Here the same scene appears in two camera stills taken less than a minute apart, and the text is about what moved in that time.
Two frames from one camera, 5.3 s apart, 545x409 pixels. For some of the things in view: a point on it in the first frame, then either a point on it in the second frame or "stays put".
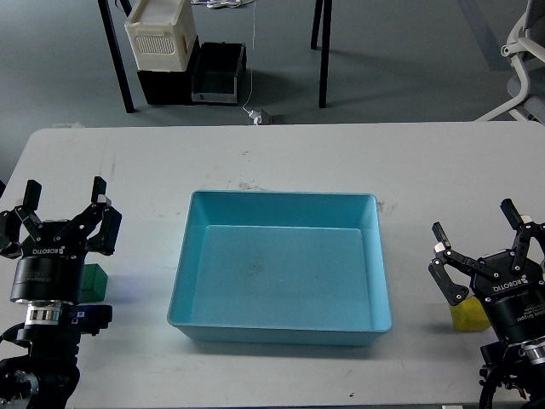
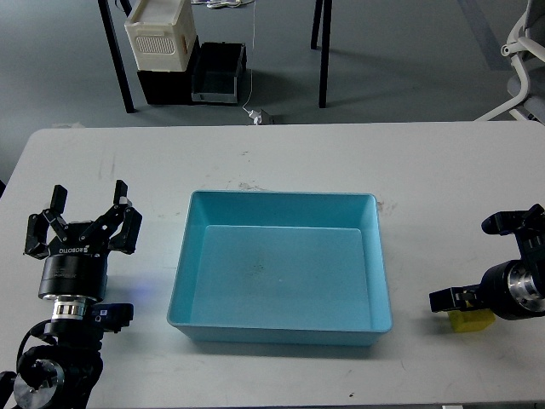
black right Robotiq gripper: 515,295 to 513,290
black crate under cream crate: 170,87 stays put
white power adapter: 256,117 stays put
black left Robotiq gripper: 49,270 to 78,268
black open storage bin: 215,68 stays put
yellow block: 470,315 stays put
